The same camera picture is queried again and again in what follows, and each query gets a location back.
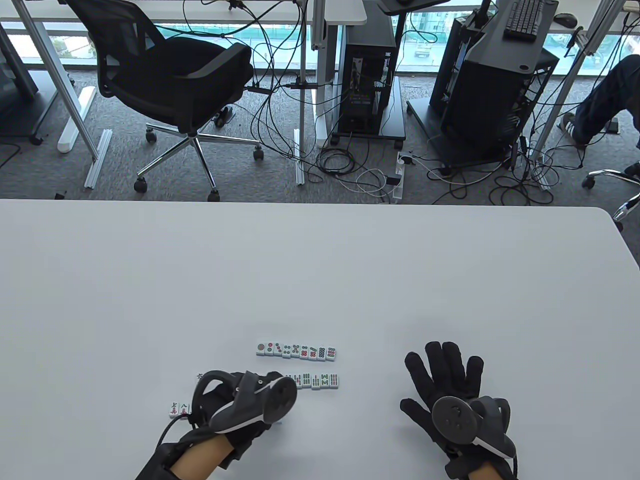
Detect person's left hand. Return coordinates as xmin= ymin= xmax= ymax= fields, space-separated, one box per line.
xmin=162 ymin=380 xmax=275 ymax=471

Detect person's right hand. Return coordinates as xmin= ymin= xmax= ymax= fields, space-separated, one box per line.
xmin=400 ymin=341 xmax=518 ymax=478

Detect person's left forearm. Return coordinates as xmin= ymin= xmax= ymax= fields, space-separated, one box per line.
xmin=169 ymin=438 xmax=236 ymax=480

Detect grey hand tracking controller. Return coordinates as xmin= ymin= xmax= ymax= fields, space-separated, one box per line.
xmin=192 ymin=370 xmax=299 ymax=435
xmin=431 ymin=395 xmax=518 ymax=460

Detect white power strip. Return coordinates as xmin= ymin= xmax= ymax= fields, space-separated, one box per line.
xmin=392 ymin=151 xmax=408 ymax=202

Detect black mesh office chair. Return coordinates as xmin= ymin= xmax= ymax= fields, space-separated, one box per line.
xmin=581 ymin=161 xmax=640 ymax=232
xmin=65 ymin=0 xmax=265 ymax=202

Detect black wheeled computer cart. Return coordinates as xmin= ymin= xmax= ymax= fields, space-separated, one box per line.
xmin=406 ymin=97 xmax=532 ymax=177
xmin=328 ymin=75 xmax=407 ymax=149

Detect black computer tower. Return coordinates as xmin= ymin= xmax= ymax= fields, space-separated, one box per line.
xmin=338 ymin=43 xmax=396 ymax=135
xmin=430 ymin=15 xmax=560 ymax=166

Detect black white striped sneaker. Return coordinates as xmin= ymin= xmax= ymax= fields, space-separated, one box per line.
xmin=558 ymin=112 xmax=587 ymax=150

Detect black monitor stand with tray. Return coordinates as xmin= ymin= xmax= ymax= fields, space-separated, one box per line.
xmin=345 ymin=0 xmax=451 ymax=48
xmin=467 ymin=0 xmax=560 ymax=76

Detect black keyboard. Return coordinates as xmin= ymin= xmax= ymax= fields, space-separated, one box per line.
xmin=503 ymin=0 xmax=547 ymax=41

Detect white standing desk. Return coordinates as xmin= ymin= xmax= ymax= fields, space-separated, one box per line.
xmin=0 ymin=0 xmax=368 ymax=153

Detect dark grey equipment cart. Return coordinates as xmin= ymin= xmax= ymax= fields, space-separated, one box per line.
xmin=0 ymin=22 xmax=61 ymax=147

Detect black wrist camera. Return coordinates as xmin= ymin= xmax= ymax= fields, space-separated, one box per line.
xmin=445 ymin=450 xmax=485 ymax=479

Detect black strapped forearm box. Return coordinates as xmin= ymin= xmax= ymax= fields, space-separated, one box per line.
xmin=135 ymin=445 xmax=173 ymax=480

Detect tangle of black cables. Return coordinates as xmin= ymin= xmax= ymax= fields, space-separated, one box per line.
xmin=182 ymin=0 xmax=401 ymax=203
xmin=425 ymin=115 xmax=586 ymax=207

